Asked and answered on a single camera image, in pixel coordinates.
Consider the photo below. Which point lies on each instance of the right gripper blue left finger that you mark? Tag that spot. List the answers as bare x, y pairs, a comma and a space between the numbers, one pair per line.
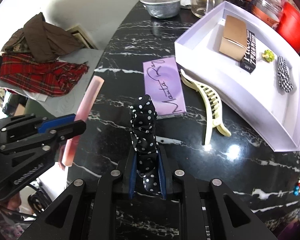
132, 177

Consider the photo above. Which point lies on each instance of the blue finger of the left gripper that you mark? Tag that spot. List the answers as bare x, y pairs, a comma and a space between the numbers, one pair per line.
49, 124
57, 136

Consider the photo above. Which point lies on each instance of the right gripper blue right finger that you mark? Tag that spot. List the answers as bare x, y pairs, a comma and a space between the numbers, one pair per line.
162, 177

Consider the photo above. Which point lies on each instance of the pink stick tube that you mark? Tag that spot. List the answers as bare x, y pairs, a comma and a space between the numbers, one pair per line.
81, 116

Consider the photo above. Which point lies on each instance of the black polka dot scrunchie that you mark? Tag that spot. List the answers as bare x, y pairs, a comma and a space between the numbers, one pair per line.
142, 119

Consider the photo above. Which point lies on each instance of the cream hair claw clip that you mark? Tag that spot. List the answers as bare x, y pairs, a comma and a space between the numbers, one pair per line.
213, 106

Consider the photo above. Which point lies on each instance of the purple palette box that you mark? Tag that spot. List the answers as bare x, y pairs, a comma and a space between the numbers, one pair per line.
163, 85

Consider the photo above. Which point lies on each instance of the black lip gloss box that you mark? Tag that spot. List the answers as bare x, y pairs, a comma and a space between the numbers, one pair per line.
248, 63

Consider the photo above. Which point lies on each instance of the gold rectangular box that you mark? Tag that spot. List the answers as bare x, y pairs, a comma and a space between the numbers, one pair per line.
234, 38

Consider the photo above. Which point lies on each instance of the black white gingham scrunchie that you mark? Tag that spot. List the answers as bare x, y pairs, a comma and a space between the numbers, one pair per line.
283, 77

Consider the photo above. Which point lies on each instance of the red plaid cloth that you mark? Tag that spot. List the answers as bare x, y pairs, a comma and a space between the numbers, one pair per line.
22, 71

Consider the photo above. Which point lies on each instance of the brown cloth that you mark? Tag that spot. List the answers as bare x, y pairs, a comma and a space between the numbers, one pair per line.
46, 42

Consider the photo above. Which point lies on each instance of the white open gift box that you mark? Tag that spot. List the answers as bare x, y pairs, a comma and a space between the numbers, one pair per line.
254, 70

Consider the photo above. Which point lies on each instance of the small steel bowl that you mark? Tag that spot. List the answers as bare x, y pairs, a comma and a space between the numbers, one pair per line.
162, 9

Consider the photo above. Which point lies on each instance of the red canister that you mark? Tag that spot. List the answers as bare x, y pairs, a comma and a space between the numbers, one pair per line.
289, 26

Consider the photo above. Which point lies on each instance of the short clear jar orange label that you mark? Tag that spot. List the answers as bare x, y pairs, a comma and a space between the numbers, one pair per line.
269, 11

